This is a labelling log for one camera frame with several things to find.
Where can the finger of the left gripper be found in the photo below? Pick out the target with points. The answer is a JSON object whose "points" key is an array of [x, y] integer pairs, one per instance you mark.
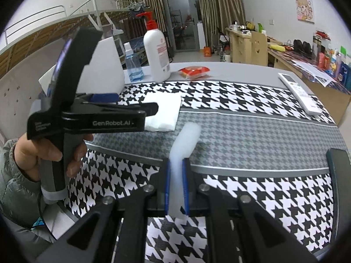
{"points": [[150, 109], [96, 98]]}

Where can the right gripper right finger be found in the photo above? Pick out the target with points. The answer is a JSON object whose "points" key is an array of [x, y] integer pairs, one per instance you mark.
{"points": [[238, 229]]}

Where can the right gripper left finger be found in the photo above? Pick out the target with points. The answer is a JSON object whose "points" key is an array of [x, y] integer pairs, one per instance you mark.
{"points": [[114, 230]]}

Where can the white tissue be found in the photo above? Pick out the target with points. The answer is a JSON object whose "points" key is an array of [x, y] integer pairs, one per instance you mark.
{"points": [[168, 111]]}

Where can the blue surgical face mask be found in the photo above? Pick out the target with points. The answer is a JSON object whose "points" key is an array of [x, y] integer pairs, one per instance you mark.
{"points": [[182, 148]]}

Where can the grey jacket forearm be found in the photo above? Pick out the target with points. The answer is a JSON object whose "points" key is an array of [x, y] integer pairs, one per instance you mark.
{"points": [[19, 204]]}

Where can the person's left hand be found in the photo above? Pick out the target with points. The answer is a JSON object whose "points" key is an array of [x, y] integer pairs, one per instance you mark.
{"points": [[29, 153]]}

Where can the white styrofoam box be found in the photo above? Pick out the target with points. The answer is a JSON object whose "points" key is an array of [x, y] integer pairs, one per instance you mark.
{"points": [[104, 74]]}

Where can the blue spray bottle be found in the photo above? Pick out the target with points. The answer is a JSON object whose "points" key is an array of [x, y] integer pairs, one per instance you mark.
{"points": [[132, 64]]}

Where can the red snack packet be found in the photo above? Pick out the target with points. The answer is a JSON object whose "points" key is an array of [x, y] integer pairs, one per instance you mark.
{"points": [[193, 72]]}

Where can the white pump lotion bottle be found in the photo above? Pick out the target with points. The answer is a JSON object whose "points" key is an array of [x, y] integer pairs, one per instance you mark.
{"points": [[156, 49]]}

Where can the white metal bunk bed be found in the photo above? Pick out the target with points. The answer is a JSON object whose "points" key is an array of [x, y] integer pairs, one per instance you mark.
{"points": [[37, 30]]}

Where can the orange floor container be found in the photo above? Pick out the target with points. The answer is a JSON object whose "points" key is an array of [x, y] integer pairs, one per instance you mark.
{"points": [[207, 52]]}

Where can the houndstooth table cloth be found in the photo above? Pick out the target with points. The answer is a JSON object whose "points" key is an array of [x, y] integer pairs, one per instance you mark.
{"points": [[254, 139]]}

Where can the black smartphone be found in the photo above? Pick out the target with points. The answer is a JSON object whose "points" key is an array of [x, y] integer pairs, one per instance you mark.
{"points": [[339, 168]]}

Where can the glass balcony door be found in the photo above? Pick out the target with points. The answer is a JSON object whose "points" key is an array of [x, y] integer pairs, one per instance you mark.
{"points": [[183, 22]]}

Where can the brown curtains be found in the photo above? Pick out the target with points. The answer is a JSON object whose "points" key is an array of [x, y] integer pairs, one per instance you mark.
{"points": [[215, 14]]}

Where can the wooden smiley chair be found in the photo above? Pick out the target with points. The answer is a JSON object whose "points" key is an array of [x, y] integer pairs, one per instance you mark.
{"points": [[259, 49]]}

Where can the white remote control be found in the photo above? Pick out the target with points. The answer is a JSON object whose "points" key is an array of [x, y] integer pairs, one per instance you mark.
{"points": [[305, 100]]}

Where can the wooden desk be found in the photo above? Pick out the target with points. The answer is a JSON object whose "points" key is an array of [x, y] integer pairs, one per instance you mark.
{"points": [[335, 98]]}

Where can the printed paper sheets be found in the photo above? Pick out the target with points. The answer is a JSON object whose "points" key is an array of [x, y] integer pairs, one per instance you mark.
{"points": [[313, 73]]}

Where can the group of toiletry bottles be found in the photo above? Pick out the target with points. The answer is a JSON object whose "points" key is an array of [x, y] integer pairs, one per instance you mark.
{"points": [[335, 62]]}

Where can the anime girl poster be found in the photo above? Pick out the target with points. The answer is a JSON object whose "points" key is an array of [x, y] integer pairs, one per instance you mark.
{"points": [[304, 10]]}

